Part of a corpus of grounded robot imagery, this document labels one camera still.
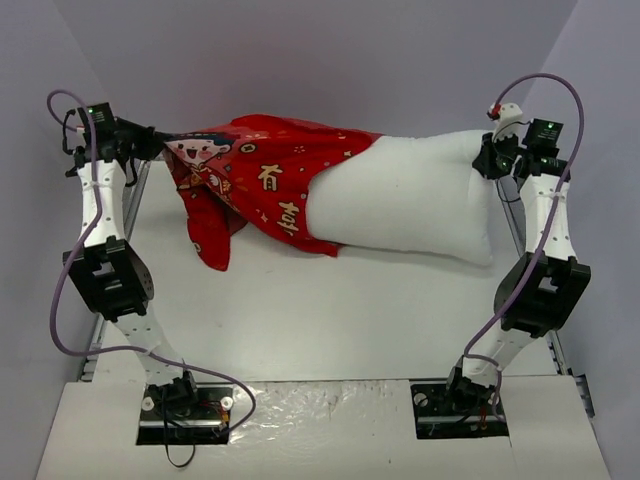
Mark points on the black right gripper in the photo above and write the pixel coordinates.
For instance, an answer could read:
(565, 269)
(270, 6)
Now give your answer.
(485, 161)

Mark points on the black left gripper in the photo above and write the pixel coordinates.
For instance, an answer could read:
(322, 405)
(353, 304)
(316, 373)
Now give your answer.
(145, 138)

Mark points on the white pillow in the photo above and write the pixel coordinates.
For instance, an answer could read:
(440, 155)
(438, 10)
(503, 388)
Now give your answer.
(408, 195)

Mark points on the red printed pillowcase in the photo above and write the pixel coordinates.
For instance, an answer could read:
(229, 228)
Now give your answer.
(256, 170)

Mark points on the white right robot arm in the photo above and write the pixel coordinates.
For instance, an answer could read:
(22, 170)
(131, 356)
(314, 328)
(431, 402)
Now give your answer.
(541, 290)

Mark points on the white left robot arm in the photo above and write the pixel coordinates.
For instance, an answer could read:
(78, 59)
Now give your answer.
(111, 278)

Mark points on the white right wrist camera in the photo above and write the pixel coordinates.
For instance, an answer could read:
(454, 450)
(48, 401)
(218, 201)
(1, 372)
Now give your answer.
(507, 119)

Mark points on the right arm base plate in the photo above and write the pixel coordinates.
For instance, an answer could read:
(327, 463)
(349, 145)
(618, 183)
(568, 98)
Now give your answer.
(439, 416)

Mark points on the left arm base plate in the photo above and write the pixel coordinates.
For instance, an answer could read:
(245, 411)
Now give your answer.
(204, 422)

